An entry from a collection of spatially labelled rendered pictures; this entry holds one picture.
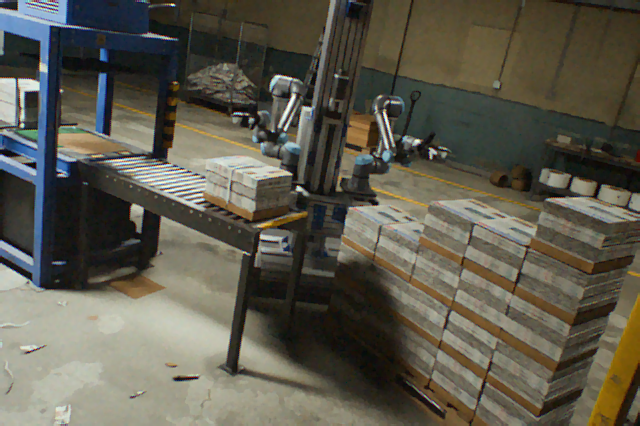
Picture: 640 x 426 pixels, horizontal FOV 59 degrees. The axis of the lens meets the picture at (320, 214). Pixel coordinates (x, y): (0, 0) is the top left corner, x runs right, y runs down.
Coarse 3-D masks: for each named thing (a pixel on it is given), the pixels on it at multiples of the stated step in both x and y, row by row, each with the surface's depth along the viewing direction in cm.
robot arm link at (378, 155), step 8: (392, 96) 376; (392, 104) 372; (400, 104) 376; (392, 112) 376; (400, 112) 380; (392, 120) 379; (392, 128) 382; (376, 152) 388; (376, 160) 385; (384, 168) 388
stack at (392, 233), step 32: (352, 224) 337; (384, 224) 321; (416, 224) 331; (352, 256) 338; (384, 256) 317; (416, 256) 300; (352, 288) 341; (384, 288) 318; (416, 288) 301; (448, 288) 284; (480, 288) 269; (352, 320) 342; (384, 320) 320; (416, 320) 301; (448, 320) 287; (352, 352) 342; (416, 352) 302; (480, 352) 270; (416, 384) 303; (448, 384) 286; (480, 384) 271; (448, 416) 287
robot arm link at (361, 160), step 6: (360, 156) 382; (366, 156) 383; (372, 156) 383; (360, 162) 379; (366, 162) 379; (372, 162) 382; (354, 168) 384; (360, 168) 380; (366, 168) 380; (372, 168) 383; (360, 174) 381; (366, 174) 382
